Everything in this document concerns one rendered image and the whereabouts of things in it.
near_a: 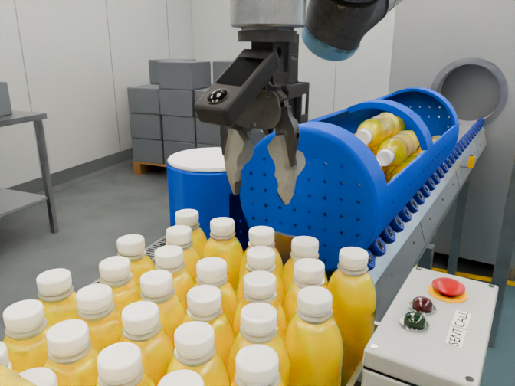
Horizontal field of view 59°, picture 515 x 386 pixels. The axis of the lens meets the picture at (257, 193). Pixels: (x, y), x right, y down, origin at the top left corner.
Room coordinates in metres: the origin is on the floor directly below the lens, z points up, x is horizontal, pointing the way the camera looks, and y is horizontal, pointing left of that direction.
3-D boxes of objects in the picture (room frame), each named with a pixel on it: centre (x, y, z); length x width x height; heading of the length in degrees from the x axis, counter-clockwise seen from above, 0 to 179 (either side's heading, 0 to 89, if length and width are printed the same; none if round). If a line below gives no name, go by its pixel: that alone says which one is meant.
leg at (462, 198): (2.45, -1.17, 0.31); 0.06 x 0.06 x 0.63; 59
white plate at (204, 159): (1.37, 0.14, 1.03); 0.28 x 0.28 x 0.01
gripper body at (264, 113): (0.59, -0.02, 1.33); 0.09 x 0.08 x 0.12; 149
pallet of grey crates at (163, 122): (4.93, 0.65, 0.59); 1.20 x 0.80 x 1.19; 67
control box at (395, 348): (0.42, -0.19, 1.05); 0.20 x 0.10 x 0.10; 149
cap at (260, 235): (0.64, -0.01, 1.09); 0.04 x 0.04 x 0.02
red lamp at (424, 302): (0.43, -0.18, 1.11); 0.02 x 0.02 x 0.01
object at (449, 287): (0.46, -0.22, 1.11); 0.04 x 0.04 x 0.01
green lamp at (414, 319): (0.40, -0.16, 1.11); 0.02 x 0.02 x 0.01
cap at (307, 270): (0.52, -0.07, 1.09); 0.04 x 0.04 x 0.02
